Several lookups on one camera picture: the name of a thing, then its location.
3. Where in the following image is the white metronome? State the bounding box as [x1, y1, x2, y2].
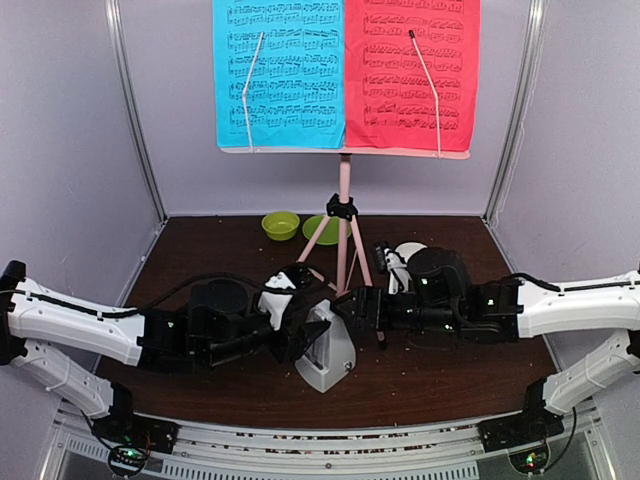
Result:
[295, 300, 356, 393]

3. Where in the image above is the pink music stand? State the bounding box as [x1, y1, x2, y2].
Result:
[219, 29, 474, 350]

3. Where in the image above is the red sheet music paper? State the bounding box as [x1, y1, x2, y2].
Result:
[344, 0, 482, 156]

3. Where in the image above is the blue sheet music paper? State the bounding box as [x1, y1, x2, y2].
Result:
[212, 0, 346, 150]

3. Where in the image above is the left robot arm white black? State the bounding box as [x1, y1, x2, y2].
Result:
[1, 260, 330, 444]

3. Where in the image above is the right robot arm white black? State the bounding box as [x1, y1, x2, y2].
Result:
[331, 242, 639, 442]

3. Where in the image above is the white and navy bowl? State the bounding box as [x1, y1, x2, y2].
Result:
[395, 242, 426, 261]

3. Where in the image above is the green plate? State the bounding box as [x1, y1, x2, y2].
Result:
[301, 213, 351, 247]

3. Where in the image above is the lime green bowl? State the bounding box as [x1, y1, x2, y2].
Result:
[261, 211, 300, 242]

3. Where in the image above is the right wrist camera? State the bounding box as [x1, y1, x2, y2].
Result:
[374, 242, 410, 295]

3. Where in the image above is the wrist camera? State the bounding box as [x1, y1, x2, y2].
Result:
[374, 242, 410, 295]
[257, 262, 326, 331]

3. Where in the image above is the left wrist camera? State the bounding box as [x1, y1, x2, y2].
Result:
[257, 262, 326, 331]

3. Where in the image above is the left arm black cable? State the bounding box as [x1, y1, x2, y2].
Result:
[0, 273, 266, 319]

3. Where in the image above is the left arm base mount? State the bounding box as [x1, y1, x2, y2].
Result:
[91, 402, 179, 454]

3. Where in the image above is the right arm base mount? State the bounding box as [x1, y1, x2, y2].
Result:
[477, 388, 564, 453]

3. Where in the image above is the right aluminium frame post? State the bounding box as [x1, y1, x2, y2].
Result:
[484, 0, 548, 229]

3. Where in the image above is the aluminium frame post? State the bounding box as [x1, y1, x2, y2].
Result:
[484, 0, 548, 229]
[104, 0, 168, 223]

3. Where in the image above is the aluminium front rail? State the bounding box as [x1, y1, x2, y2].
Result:
[35, 400, 623, 479]

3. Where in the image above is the left aluminium frame post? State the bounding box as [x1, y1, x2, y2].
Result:
[104, 0, 168, 223]

